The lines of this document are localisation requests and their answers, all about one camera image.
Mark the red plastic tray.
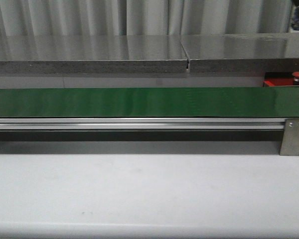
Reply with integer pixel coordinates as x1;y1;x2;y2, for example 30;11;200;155
264;78;294;87

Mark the green conveyor belt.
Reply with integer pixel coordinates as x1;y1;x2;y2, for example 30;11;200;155
0;87;299;118

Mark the grey stone counter slab right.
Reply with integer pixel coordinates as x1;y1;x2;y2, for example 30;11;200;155
181;32;299;73

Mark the grey stone counter slab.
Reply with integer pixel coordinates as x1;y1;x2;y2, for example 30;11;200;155
181;32;299;73
0;35;187;74

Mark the grey stone counter slab left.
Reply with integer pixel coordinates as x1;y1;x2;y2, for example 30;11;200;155
0;35;187;74

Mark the white pleated curtain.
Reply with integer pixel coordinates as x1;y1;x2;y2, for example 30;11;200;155
0;0;293;36

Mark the steel conveyor support bracket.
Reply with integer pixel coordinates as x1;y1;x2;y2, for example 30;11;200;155
280;118;299;156

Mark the aluminium conveyor side rail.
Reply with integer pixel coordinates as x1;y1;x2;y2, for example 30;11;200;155
0;118;286;130

